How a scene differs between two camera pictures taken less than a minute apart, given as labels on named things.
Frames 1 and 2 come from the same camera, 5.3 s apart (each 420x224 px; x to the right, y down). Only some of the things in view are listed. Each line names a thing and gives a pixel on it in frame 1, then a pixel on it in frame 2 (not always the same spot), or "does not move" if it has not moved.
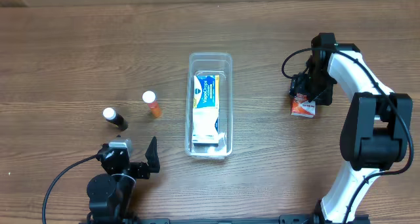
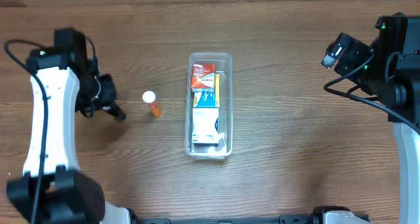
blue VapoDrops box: [206, 91] does not move
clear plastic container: [209, 131] does not move
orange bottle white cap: [149, 96] does not move
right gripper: [302, 90] to [348, 64]
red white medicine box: [302, 106] to [203, 77]
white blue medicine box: [205, 127] does not move
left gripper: [134, 167] to [107, 99]
